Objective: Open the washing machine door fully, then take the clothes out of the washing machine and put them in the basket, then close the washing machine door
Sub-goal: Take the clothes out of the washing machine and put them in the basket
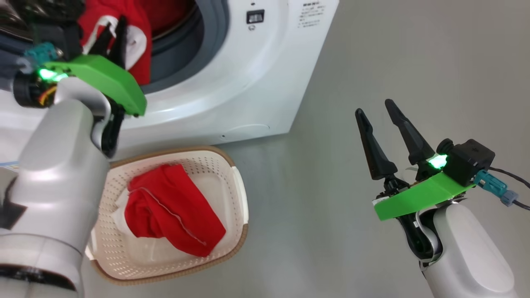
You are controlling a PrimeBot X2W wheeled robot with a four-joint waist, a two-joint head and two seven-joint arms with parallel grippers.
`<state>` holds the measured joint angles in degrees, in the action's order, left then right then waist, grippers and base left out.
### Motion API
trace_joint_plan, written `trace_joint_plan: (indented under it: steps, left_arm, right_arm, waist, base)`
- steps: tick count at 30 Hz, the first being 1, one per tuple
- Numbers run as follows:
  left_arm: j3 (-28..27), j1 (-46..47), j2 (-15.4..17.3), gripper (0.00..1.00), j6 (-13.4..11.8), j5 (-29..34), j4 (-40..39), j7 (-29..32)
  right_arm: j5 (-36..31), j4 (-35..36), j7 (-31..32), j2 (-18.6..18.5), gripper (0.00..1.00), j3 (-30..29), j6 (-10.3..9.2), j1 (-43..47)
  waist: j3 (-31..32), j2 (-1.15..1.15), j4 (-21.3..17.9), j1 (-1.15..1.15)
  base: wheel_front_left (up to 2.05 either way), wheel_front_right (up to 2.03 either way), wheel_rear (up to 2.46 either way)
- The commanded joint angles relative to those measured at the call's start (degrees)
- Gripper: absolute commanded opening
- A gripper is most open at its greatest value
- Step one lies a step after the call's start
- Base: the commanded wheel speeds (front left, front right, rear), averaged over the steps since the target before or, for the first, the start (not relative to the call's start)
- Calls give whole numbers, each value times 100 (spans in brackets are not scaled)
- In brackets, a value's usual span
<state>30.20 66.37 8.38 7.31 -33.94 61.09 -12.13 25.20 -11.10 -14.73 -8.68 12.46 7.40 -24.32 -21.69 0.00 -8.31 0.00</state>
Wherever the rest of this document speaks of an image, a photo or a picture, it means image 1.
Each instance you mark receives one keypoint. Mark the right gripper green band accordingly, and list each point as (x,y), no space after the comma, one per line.
(414,198)

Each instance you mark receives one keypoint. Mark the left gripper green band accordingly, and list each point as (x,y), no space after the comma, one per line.
(112,82)

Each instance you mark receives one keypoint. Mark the red and white garment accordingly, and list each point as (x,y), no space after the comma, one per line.
(140,62)

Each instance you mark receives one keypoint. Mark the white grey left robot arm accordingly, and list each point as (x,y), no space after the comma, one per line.
(54,165)

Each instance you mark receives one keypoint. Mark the grey rubber door seal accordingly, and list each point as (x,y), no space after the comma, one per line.
(186,54)

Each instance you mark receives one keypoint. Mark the black door latch socket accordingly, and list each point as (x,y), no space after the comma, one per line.
(255,16)

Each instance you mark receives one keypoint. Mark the white front-load washing machine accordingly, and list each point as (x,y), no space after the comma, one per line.
(256,82)

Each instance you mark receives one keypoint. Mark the cream basket with brown rim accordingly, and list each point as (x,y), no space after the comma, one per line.
(232,194)

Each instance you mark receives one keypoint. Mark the steel washer drum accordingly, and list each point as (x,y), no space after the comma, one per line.
(12,16)

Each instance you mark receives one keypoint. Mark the blue-edged energy label sticker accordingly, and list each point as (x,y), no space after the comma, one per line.
(8,164)

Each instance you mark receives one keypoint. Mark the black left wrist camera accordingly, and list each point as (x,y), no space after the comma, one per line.
(66,39)

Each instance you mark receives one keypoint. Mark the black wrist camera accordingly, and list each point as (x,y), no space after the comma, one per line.
(472,161)
(66,39)

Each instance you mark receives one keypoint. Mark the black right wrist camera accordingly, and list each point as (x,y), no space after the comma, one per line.
(472,161)

